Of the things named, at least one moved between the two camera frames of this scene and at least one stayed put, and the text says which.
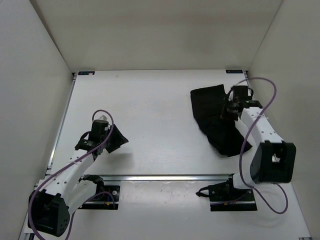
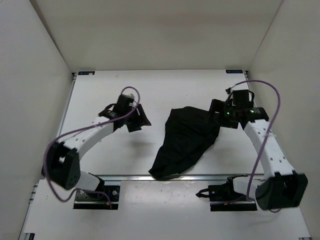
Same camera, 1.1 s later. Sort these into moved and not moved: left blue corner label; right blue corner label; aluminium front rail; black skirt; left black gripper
Moved: left black gripper; black skirt
Not moved: left blue corner label; aluminium front rail; right blue corner label
